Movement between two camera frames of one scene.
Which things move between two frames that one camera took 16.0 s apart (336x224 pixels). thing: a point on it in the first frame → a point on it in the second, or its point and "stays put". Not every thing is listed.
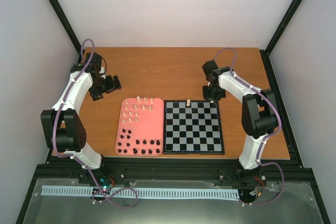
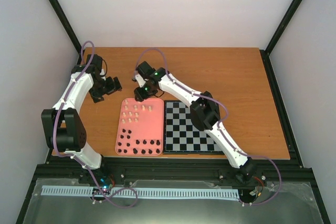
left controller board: [106, 181] stays put
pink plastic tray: [140, 127] stays put
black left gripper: [112, 87] stays put
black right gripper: [207, 97] → [140, 96]
